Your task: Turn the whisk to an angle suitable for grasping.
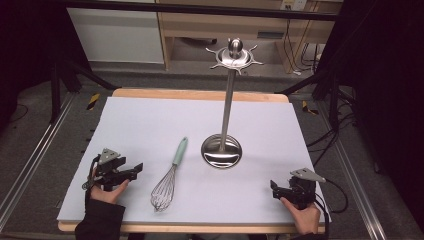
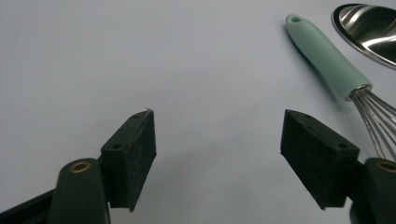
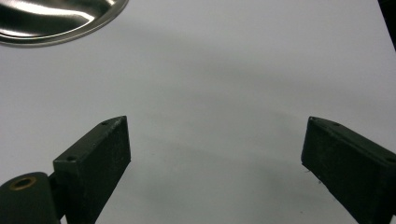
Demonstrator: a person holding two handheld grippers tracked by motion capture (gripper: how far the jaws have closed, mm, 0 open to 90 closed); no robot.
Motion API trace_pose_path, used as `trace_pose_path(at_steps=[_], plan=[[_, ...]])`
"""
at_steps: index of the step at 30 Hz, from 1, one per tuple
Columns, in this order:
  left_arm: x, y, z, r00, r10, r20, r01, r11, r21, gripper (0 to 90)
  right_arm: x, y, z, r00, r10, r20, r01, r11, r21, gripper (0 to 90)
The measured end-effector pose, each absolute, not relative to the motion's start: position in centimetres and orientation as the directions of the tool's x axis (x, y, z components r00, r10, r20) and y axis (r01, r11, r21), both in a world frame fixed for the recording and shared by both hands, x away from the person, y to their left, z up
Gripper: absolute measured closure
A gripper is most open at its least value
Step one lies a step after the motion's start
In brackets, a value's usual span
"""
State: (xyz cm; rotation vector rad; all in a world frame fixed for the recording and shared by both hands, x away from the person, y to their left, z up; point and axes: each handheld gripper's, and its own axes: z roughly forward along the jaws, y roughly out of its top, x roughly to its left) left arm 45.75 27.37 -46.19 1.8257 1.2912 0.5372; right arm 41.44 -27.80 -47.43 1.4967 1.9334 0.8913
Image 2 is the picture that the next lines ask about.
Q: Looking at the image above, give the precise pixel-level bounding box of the whisk with mint green handle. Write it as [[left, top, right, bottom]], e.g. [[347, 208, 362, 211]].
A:
[[285, 13, 396, 162]]

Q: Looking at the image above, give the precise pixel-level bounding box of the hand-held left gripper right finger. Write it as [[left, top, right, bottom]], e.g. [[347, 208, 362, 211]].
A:
[[279, 108, 361, 211]]

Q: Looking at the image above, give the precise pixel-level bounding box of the stainless steel bowl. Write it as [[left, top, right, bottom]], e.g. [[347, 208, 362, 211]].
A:
[[331, 3, 396, 71]]

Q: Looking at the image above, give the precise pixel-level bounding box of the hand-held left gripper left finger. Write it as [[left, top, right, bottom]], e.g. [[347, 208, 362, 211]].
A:
[[100, 107, 158, 213]]

